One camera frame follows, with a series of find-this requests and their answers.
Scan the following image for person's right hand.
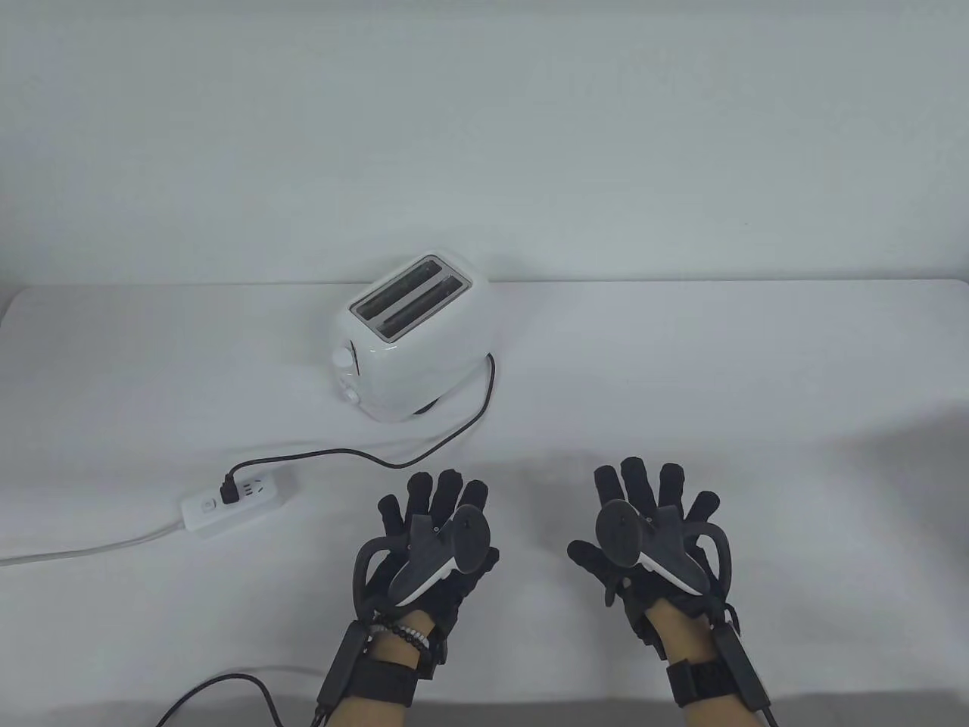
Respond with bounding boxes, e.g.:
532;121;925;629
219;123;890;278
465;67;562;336
567;457;735;651

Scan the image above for person's left hand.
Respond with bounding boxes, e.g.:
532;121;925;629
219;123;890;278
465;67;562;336
354;469;501;631

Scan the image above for white two-slot toaster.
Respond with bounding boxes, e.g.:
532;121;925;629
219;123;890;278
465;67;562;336
331;252;494;423

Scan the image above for black toaster power cord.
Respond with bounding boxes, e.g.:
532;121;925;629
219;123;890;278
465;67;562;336
220;353;497;507

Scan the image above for person's left forearm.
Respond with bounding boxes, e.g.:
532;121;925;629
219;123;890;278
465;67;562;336
333;627;434;727

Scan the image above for grey white right hand tracker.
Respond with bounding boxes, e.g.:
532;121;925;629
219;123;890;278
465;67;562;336
595;499;732;600

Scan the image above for grey white hand tracker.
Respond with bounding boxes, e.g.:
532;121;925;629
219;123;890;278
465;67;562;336
595;499;732;600
354;503;494;611

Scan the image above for grey white left hand tracker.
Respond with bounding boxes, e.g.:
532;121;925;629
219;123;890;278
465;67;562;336
354;503;494;611

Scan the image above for white tablecloth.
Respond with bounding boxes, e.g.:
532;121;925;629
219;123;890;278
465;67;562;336
0;279;969;727

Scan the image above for black left wrist sensor box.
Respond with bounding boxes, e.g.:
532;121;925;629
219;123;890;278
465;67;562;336
316;620;372;710

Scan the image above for black wrist sensor box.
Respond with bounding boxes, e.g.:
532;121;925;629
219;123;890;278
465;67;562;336
316;620;372;710
711;624;774;713

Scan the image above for black right wrist sensor box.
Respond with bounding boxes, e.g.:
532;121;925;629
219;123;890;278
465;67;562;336
711;624;774;713

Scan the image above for black bead bracelet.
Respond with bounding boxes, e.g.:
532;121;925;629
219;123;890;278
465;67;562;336
369;616;434;657

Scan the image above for black left wrist strap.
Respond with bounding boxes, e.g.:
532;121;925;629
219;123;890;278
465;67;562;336
359;657;422;710

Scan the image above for black wrist strap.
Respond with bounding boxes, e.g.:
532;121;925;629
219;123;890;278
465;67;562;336
359;657;422;710
664;657;728;710

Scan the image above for black right wrist strap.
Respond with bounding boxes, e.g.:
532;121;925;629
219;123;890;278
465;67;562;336
664;657;728;710

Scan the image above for black left glove cable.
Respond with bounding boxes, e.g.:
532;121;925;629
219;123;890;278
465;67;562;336
154;672;323;727

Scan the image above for white power strip cable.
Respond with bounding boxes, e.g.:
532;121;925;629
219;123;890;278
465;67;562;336
0;522;190;568

